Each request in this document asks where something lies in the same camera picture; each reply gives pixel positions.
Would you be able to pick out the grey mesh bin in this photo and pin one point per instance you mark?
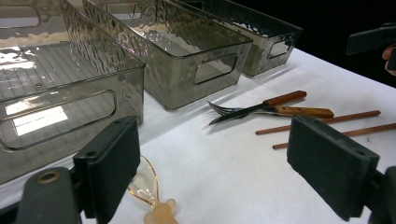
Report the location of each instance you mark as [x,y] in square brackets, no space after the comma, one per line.
[258,59]
[77,62]
[174,77]

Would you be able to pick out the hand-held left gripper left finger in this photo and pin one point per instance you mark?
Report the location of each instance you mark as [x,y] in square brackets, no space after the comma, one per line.
[107,168]

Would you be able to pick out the brown wooden chopstick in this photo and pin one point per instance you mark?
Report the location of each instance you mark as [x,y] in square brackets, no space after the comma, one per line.
[351,117]
[373,130]

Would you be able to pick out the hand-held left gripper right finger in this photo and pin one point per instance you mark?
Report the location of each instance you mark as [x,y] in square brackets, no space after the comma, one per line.
[330,165]

